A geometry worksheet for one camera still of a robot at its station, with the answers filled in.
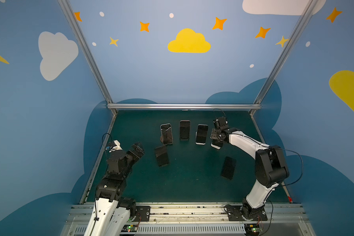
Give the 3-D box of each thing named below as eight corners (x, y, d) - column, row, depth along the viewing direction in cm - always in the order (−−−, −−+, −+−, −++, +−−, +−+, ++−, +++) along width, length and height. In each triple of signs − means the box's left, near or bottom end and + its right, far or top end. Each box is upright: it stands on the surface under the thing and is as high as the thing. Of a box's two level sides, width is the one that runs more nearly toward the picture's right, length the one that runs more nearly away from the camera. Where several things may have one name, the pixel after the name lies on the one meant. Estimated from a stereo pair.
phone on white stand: (194, 145, 106) (197, 132, 93) (195, 137, 110) (198, 123, 97) (204, 146, 105) (208, 133, 92) (204, 138, 109) (208, 125, 97)
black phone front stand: (219, 176, 91) (221, 174, 89) (225, 158, 99) (226, 155, 97) (230, 180, 90) (232, 179, 87) (235, 162, 97) (237, 160, 95)
